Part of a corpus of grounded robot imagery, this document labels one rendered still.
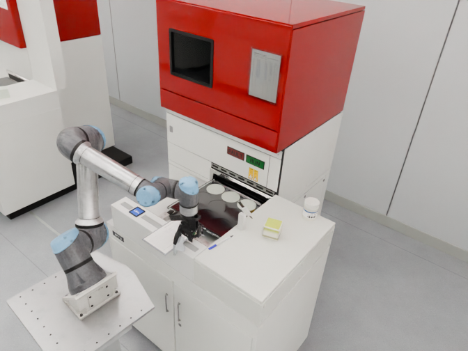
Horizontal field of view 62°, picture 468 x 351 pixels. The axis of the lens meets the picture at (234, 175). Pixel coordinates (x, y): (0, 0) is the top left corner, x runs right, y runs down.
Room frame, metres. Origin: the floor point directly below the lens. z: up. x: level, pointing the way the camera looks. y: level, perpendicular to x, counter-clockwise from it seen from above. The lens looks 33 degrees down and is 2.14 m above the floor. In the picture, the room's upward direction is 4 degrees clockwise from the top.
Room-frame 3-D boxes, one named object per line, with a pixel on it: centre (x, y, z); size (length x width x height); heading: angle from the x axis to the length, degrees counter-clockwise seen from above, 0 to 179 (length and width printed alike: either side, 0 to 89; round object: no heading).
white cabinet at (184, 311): (1.51, 0.07, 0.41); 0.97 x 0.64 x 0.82; 54
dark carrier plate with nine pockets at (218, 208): (1.64, 0.07, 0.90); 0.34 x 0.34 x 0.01; 54
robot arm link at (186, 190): (1.26, 0.18, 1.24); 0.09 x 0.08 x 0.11; 76
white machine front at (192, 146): (1.93, 0.10, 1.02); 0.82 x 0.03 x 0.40; 54
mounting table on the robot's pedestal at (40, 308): (1.05, 0.57, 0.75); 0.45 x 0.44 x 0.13; 140
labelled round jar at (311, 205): (1.51, -0.38, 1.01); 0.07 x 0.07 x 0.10
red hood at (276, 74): (2.19, -0.09, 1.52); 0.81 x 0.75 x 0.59; 54
